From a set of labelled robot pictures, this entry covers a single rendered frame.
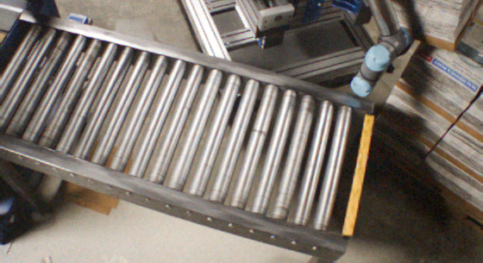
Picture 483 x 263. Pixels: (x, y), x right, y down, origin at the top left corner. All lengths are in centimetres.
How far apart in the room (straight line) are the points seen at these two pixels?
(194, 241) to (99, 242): 44
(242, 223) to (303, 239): 18
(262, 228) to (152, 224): 93
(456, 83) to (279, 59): 97
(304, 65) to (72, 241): 139
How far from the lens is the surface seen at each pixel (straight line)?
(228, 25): 260
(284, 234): 148
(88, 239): 235
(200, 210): 149
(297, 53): 254
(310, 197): 154
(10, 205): 237
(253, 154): 156
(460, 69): 195
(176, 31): 285
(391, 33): 169
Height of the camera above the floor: 221
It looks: 62 degrees down
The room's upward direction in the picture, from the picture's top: 8 degrees clockwise
